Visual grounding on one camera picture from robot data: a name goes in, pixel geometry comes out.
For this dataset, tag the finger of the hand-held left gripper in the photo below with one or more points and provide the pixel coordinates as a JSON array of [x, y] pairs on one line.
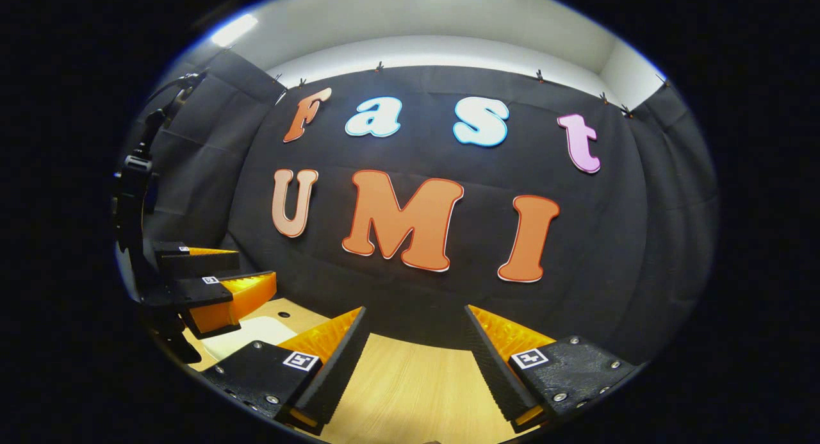
[[198, 293], [198, 261]]

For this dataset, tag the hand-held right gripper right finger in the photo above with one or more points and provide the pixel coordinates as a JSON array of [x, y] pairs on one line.
[[493, 367]]

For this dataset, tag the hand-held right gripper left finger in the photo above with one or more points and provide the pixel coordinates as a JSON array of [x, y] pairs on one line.
[[336, 367]]

